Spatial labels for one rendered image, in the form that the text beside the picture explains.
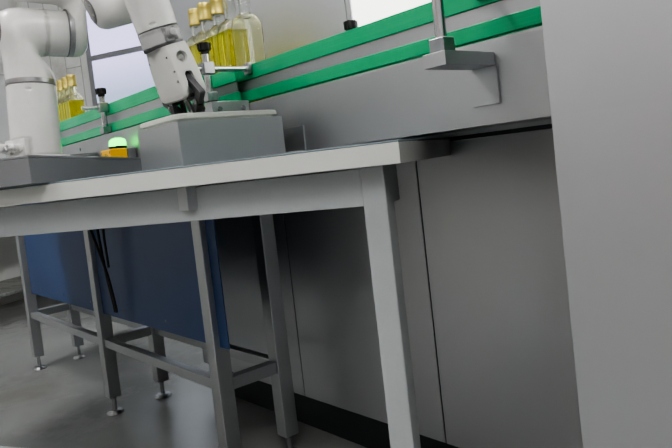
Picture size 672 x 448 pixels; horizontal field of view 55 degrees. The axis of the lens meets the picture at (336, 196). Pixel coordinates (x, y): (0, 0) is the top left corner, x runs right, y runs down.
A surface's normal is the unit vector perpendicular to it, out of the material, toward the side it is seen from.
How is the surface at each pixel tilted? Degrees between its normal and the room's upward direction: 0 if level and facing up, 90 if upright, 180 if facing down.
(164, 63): 105
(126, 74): 90
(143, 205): 90
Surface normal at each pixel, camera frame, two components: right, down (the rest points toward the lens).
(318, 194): -0.36, 0.09
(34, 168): 0.92, -0.08
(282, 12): -0.76, 0.12
